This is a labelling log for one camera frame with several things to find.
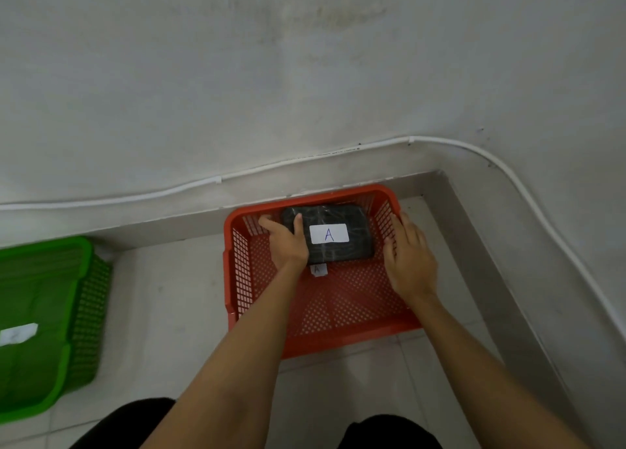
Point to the person's right hand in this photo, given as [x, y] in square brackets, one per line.
[413, 267]

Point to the person's left hand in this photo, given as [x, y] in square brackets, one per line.
[288, 248]

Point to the person's left fingers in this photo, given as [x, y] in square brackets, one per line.
[270, 222]

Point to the person's right thumb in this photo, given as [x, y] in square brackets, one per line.
[389, 254]

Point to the black package white label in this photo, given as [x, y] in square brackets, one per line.
[353, 248]

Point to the person's right forearm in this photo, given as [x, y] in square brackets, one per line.
[479, 375]

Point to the person's left forearm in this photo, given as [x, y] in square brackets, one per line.
[234, 360]

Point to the small white paper label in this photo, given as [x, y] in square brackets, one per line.
[318, 270]

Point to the red plastic basket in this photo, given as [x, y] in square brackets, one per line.
[342, 311]

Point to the green plastic basket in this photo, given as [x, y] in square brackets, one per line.
[44, 316]

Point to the person's black shorts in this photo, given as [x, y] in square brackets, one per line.
[122, 426]

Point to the crumpled white paper label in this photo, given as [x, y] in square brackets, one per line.
[17, 334]

